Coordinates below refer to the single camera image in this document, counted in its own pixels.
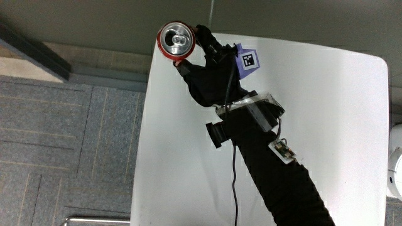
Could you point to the white rounded appliance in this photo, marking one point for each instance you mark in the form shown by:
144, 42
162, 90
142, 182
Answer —
396, 163

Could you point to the small white circuit board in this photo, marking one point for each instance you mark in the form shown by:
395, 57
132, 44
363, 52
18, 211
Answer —
282, 151

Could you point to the metal bar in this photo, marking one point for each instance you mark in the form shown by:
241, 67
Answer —
94, 220

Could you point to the red coca cola can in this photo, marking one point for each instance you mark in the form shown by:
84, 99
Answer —
176, 40

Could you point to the black round wrist sensor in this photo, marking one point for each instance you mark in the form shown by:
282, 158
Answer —
216, 134

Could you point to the clear wrist bracket with box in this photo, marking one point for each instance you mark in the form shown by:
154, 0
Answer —
262, 110

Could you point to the person's right hand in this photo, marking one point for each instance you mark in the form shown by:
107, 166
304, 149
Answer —
213, 78

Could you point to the person's right forearm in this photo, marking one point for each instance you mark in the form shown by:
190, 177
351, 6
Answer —
282, 185

